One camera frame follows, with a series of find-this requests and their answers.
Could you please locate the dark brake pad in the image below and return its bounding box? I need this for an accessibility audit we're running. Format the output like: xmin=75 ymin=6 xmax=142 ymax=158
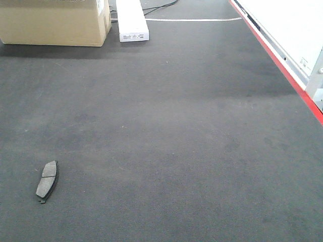
xmin=35 ymin=160 xmax=59 ymax=204

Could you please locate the white conveyor side machine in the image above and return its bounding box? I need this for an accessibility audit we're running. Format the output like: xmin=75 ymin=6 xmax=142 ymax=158
xmin=230 ymin=1 xmax=322 ymax=123

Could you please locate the long white box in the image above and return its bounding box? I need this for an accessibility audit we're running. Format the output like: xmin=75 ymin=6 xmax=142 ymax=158
xmin=116 ymin=0 xmax=149 ymax=42

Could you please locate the cardboard box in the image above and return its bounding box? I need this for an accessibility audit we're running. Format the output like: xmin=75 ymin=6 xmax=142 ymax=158
xmin=1 ymin=1 xmax=111 ymax=47

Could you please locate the black floor cable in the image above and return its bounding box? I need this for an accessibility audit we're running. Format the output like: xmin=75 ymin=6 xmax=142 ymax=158
xmin=142 ymin=0 xmax=179 ymax=16

